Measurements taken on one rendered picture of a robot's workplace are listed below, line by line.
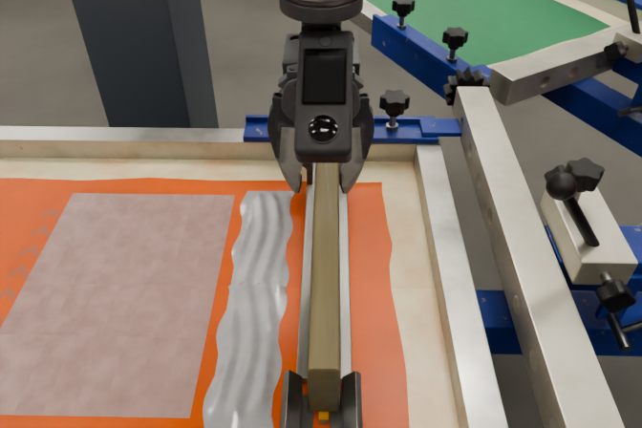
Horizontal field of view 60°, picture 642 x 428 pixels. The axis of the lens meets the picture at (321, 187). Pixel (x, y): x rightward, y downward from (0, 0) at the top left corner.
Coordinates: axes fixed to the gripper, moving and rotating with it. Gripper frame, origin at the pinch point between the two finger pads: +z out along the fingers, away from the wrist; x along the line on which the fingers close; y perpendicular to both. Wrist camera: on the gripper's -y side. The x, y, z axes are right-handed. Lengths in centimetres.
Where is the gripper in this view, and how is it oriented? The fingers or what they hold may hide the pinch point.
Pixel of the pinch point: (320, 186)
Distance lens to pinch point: 58.5
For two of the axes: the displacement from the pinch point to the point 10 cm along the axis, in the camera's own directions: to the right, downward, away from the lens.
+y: 0.2, -6.5, 7.6
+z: 0.0, 7.6, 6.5
